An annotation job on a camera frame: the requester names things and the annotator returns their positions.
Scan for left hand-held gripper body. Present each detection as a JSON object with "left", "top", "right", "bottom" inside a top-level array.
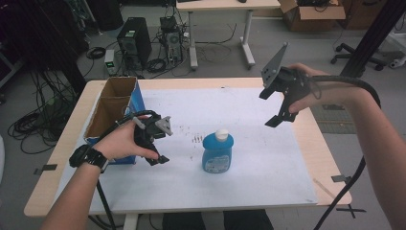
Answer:
[{"left": 133, "top": 110, "right": 174, "bottom": 155}]

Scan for silver power supply box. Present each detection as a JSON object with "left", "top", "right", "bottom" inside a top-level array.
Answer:
[{"left": 103, "top": 49, "right": 117, "bottom": 77}]

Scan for black metal stand pole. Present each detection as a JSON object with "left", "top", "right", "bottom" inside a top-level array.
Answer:
[{"left": 339, "top": 0, "right": 406, "bottom": 80}]

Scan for blue bottle with white cap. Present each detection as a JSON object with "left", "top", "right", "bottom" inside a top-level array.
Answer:
[{"left": 201, "top": 127, "right": 235, "bottom": 174}]

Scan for blue cardboard box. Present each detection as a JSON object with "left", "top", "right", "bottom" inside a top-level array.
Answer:
[{"left": 82, "top": 76, "right": 147, "bottom": 166}]

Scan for person's left hand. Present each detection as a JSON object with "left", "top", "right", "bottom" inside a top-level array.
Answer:
[{"left": 92, "top": 115, "right": 160, "bottom": 161}]

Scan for open brown cardboard box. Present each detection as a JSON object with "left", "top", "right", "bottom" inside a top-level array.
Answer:
[{"left": 278, "top": 0, "right": 347, "bottom": 33}]

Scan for person's right hand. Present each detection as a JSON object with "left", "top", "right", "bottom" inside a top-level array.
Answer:
[{"left": 286, "top": 62, "right": 363, "bottom": 115}]

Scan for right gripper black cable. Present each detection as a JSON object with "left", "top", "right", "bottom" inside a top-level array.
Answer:
[{"left": 305, "top": 74, "right": 383, "bottom": 230}]

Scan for black wristwatch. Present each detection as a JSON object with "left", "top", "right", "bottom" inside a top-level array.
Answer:
[{"left": 68, "top": 144, "right": 110, "bottom": 173}]

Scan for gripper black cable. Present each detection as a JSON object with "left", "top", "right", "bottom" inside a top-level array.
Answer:
[
  {"left": 305, "top": 74, "right": 383, "bottom": 230},
  {"left": 94, "top": 109, "right": 161, "bottom": 230}
]

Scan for black tape cross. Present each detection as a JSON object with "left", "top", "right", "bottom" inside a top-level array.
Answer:
[{"left": 335, "top": 203, "right": 368, "bottom": 220}]

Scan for white table mat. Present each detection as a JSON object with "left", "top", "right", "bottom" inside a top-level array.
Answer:
[{"left": 53, "top": 87, "right": 319, "bottom": 216}]

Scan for large black computer tower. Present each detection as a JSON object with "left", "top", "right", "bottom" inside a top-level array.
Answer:
[{"left": 116, "top": 16, "right": 153, "bottom": 72}]

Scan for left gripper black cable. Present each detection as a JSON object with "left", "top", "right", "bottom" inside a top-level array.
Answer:
[{"left": 94, "top": 109, "right": 161, "bottom": 230}]

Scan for small grey computer tower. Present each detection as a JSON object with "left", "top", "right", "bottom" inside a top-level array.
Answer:
[{"left": 164, "top": 28, "right": 184, "bottom": 65}]

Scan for small black box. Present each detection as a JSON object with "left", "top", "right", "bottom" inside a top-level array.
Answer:
[{"left": 159, "top": 15, "right": 178, "bottom": 33}]

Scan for black tape strip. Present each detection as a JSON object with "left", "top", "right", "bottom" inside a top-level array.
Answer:
[
  {"left": 330, "top": 174, "right": 352, "bottom": 185},
  {"left": 33, "top": 163, "right": 58, "bottom": 176}
]

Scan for coiled black cable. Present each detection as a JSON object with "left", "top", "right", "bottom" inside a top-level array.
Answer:
[
  {"left": 146, "top": 57, "right": 168, "bottom": 74},
  {"left": 85, "top": 46, "right": 107, "bottom": 60}
]

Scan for black office chair base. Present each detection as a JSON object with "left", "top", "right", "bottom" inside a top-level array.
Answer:
[{"left": 329, "top": 42, "right": 388, "bottom": 72}]

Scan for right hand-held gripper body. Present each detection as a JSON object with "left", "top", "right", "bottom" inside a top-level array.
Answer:
[{"left": 260, "top": 41, "right": 313, "bottom": 125}]

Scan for bundle of black floor cables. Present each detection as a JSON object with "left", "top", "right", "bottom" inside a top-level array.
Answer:
[{"left": 7, "top": 70, "right": 84, "bottom": 155}]

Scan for light wooden desk white legs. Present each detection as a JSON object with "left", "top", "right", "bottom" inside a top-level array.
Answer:
[{"left": 175, "top": 0, "right": 282, "bottom": 72}]

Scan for beige tape strip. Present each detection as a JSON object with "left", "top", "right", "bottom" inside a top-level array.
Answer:
[{"left": 312, "top": 177, "right": 336, "bottom": 199}]

